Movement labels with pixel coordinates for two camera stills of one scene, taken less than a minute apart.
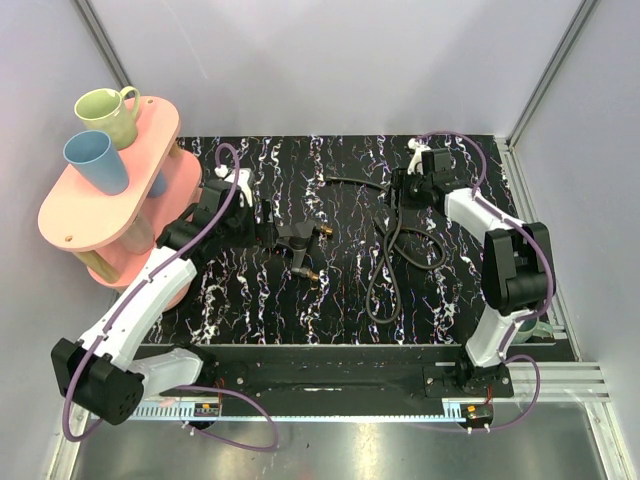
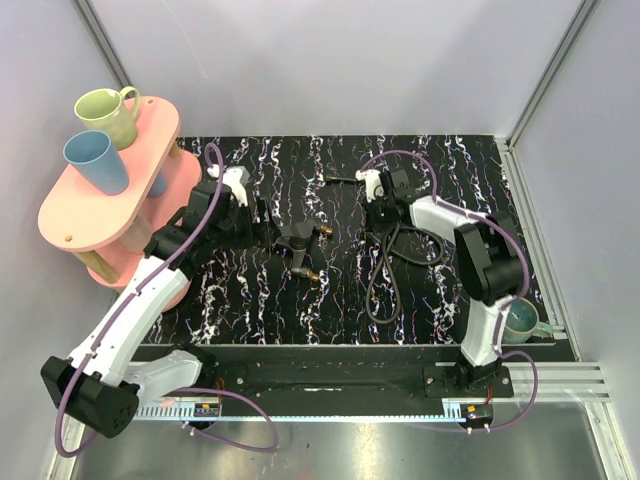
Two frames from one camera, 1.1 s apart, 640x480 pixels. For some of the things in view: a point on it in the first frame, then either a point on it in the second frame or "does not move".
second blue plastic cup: [159, 186] does not move
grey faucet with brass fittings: [297, 234] does not move
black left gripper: [266, 223] does not move
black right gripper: [399, 180] → [371, 216]
